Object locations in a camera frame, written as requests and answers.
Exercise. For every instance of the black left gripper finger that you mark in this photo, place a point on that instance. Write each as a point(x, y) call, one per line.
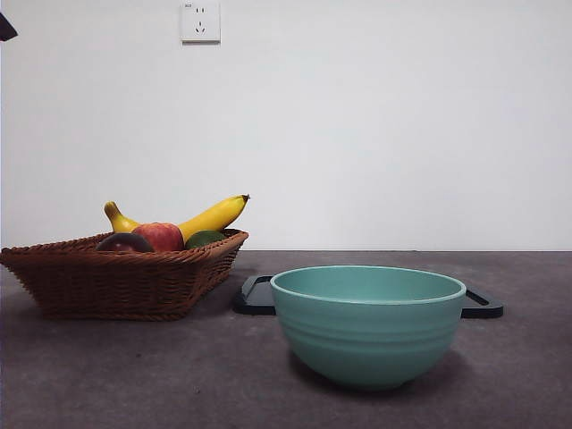
point(5, 29)

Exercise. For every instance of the dark purple plum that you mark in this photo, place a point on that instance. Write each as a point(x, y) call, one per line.
point(123, 243)

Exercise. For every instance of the teal ribbed bowl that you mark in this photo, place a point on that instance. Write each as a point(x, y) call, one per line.
point(368, 335)

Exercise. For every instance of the red yellow apple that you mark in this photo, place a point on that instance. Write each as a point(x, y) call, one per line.
point(163, 236)

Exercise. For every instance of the yellow banana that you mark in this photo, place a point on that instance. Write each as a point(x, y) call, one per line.
point(214, 214)

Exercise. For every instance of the brown wicker basket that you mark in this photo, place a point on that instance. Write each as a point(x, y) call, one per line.
point(116, 286)

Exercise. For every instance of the green avocado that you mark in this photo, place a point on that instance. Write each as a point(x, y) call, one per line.
point(203, 239)

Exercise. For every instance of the black rectangular tray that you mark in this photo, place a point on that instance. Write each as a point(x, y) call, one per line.
point(257, 299)

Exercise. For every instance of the white wall socket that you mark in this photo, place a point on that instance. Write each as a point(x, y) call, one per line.
point(200, 22)

